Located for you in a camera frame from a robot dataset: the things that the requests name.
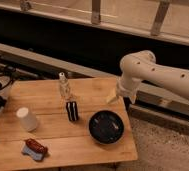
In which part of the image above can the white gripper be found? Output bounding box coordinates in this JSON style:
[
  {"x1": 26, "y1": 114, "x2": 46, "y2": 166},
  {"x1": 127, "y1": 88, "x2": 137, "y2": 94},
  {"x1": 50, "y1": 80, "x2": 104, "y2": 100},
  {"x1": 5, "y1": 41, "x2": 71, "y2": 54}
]
[{"x1": 106, "y1": 77, "x2": 138, "y2": 104}]

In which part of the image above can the white ceramic cup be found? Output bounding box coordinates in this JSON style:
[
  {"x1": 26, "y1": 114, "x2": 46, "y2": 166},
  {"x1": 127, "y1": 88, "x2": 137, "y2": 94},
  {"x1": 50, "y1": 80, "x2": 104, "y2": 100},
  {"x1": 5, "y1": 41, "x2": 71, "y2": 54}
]
[{"x1": 16, "y1": 107, "x2": 38, "y2": 132}]

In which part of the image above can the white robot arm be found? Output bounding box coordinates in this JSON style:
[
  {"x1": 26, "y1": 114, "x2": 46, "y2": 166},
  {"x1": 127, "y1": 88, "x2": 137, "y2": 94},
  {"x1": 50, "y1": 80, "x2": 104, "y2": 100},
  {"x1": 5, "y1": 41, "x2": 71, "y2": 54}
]
[{"x1": 106, "y1": 50, "x2": 189, "y2": 103}]

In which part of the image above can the black white striped eraser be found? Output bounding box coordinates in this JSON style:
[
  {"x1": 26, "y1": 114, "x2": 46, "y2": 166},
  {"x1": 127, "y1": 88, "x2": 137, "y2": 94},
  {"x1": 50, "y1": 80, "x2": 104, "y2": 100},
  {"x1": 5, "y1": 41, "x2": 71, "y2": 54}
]
[{"x1": 66, "y1": 101, "x2": 79, "y2": 122}]

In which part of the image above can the black bowl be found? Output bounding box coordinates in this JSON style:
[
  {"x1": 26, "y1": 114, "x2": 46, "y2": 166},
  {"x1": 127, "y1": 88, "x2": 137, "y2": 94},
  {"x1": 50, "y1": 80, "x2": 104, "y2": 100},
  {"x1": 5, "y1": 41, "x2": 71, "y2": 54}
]
[{"x1": 88, "y1": 110, "x2": 124, "y2": 144}]

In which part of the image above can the wooden board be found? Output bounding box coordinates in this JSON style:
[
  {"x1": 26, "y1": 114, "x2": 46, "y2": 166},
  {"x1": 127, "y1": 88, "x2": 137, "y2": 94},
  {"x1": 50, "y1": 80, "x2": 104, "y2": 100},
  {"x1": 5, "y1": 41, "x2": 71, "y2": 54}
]
[{"x1": 0, "y1": 77, "x2": 138, "y2": 171}]

